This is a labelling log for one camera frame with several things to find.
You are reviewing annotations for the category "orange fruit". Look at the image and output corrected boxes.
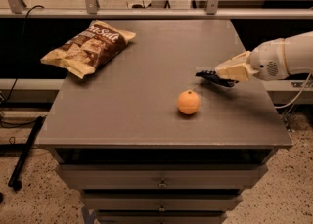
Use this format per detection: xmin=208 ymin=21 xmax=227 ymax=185
xmin=177 ymin=90 xmax=200 ymax=115

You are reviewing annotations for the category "bottom grey drawer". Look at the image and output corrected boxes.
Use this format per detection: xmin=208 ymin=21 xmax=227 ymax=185
xmin=97 ymin=212 xmax=227 ymax=224

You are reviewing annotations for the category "top grey drawer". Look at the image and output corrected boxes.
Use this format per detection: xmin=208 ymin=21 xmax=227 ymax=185
xmin=56 ymin=164 xmax=267 ymax=190

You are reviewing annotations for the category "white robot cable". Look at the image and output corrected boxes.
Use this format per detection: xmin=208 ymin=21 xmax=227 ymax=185
xmin=274 ymin=72 xmax=313 ymax=110

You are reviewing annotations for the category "black rod with wheel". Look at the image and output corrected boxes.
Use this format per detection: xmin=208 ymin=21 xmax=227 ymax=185
xmin=8 ymin=116 xmax=44 ymax=192

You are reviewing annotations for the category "black cable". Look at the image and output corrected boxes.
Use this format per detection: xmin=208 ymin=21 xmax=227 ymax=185
xmin=0 ymin=4 xmax=46 ymax=129

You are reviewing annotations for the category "sea salt chips bag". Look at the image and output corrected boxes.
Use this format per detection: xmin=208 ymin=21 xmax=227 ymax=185
xmin=41 ymin=20 xmax=136 ymax=79

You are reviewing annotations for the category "grey drawer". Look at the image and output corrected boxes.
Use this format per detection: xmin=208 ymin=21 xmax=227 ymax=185
xmin=97 ymin=212 xmax=227 ymax=224
xmin=56 ymin=164 xmax=267 ymax=190
xmin=82 ymin=192 xmax=243 ymax=211

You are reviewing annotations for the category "middle grey drawer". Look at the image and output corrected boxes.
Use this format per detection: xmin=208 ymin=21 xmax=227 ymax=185
xmin=82 ymin=192 xmax=243 ymax=211

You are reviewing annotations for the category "grey drawer cabinet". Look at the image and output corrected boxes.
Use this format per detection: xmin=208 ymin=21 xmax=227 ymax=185
xmin=34 ymin=19 xmax=294 ymax=224

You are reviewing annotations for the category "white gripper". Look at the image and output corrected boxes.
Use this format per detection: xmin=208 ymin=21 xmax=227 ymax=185
xmin=215 ymin=38 xmax=289 ymax=82

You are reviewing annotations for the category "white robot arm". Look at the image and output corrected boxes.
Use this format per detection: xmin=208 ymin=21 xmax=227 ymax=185
xmin=215 ymin=32 xmax=313 ymax=82

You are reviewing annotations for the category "blue rxbar blueberry wrapper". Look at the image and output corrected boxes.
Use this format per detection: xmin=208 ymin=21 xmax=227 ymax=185
xmin=196 ymin=70 xmax=237 ymax=87

